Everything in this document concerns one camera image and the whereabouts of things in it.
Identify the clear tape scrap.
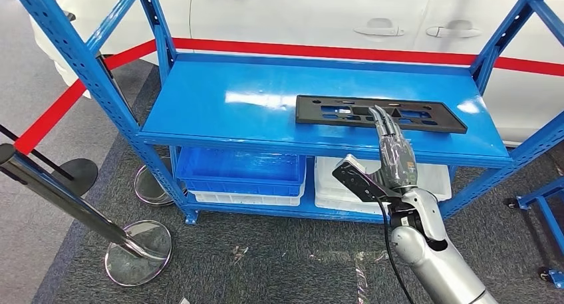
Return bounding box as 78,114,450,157
231,245,250,265

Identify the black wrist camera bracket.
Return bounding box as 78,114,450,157
331,160,400,205

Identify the white plastic bin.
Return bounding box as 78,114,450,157
315,196,388,216
314,156,452,206
189,182,306,208

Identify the chrome stanchion post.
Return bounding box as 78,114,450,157
0,143,173,287
96,54,188,208

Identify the clear floor tape strip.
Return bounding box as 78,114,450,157
308,249,388,304

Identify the red barrier belt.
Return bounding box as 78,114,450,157
13,38,158,156
172,37,564,78

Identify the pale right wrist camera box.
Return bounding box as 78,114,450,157
339,154,367,174

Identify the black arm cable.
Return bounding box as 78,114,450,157
374,196,415,304

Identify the blue metal shelf rack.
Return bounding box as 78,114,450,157
9,0,564,226

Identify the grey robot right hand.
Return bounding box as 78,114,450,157
368,104,418,193

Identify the blue wheeled storage rack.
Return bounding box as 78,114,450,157
504,176,564,289

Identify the white car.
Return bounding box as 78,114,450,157
31,0,564,148

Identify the black plastic plate bracket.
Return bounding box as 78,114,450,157
295,94,468,134

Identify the black-base stanchion post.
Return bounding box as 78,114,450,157
0,124,99,198

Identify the blue plastic bin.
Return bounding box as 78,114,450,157
175,146,307,198

